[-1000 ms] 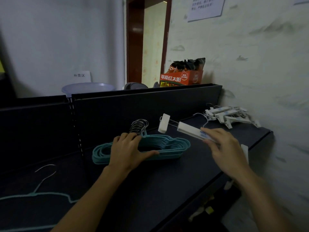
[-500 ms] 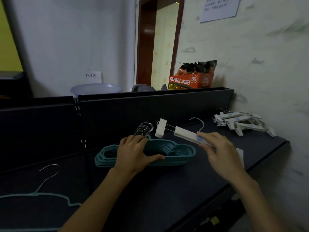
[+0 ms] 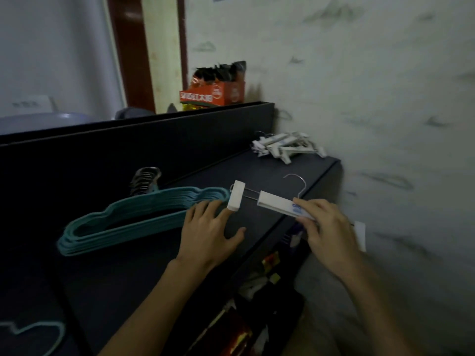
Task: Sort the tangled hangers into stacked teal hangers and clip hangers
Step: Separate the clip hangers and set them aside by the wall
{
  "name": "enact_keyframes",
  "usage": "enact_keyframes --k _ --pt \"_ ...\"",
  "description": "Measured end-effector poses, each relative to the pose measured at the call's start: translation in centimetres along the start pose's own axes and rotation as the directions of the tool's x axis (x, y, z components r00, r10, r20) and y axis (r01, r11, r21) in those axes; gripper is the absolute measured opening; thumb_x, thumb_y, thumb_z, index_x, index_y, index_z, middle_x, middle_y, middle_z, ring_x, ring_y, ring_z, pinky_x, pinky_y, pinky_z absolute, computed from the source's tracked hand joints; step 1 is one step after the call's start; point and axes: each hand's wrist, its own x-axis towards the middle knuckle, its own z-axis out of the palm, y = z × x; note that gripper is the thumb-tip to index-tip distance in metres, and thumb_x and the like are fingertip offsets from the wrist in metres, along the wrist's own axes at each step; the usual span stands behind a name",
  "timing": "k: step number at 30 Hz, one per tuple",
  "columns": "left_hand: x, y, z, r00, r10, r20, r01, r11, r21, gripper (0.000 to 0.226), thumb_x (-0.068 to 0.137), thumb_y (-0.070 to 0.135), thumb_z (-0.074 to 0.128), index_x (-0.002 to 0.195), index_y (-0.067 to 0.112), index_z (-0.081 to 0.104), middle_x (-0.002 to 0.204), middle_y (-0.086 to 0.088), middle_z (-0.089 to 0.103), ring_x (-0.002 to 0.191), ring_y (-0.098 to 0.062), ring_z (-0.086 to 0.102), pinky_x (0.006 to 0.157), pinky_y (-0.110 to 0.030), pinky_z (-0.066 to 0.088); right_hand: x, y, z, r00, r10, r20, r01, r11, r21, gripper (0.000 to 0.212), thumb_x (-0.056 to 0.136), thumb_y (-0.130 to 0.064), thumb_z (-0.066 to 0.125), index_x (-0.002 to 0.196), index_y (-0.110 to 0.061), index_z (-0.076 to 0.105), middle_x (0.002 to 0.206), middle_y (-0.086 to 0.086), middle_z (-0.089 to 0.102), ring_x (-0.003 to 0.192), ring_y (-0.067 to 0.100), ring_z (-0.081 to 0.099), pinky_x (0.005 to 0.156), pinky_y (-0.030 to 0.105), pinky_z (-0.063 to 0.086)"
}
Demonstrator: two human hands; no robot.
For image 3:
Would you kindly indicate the orange snack carton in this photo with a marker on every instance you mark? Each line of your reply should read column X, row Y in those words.
column 215, row 94

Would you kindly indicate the black back panel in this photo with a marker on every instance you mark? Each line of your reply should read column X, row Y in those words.
column 111, row 151

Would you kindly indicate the stack of teal hangers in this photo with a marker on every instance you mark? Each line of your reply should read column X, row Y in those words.
column 130, row 226

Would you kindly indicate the person's right forearm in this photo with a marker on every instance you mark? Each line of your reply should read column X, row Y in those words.
column 378, row 318

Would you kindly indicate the small white label sign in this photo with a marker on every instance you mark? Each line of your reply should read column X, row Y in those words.
column 33, row 104

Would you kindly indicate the purple box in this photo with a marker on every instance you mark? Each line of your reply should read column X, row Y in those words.
column 297, row 235

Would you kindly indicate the person's left hand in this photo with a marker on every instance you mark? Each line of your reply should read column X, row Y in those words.
column 204, row 237

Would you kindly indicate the person's right hand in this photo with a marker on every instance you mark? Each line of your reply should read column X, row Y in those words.
column 330, row 240

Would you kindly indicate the lavender plastic basin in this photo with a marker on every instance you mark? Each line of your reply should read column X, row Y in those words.
column 37, row 122

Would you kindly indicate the brown door frame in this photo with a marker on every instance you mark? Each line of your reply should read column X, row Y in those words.
column 130, row 51

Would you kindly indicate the black table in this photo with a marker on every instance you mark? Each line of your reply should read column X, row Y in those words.
column 111, row 285

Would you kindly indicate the grey round container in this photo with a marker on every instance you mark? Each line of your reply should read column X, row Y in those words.
column 130, row 113

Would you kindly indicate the person's left forearm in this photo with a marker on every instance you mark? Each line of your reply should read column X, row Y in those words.
column 148, row 318

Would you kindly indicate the white clip hanger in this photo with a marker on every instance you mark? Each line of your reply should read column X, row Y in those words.
column 274, row 203

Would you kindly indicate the pile of white clip hangers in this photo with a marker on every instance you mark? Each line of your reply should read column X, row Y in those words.
column 285, row 146

